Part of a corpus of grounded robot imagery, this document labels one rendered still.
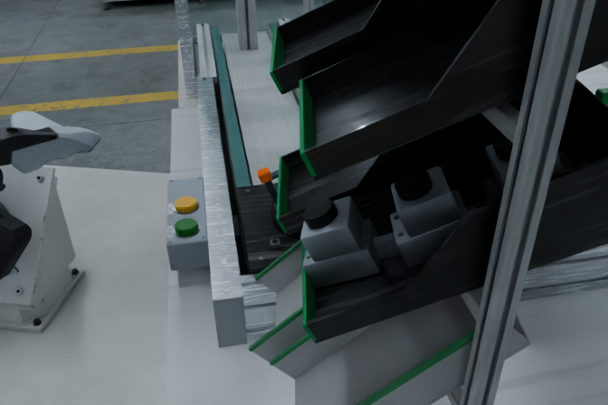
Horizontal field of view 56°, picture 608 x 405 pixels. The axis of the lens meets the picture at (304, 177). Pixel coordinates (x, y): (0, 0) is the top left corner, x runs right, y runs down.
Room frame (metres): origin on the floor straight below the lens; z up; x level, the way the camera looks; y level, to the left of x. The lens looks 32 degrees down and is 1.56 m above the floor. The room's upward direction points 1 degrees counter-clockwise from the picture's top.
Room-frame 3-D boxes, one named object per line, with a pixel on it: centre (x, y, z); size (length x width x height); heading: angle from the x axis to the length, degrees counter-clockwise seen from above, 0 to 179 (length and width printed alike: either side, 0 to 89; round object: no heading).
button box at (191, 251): (0.87, 0.22, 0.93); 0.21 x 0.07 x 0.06; 10
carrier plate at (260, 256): (0.82, -0.01, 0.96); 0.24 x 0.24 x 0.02; 10
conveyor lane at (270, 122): (1.12, 0.02, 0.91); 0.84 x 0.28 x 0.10; 10
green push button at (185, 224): (0.80, 0.20, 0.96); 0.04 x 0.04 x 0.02
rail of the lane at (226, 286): (1.06, 0.19, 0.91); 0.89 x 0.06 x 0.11; 10
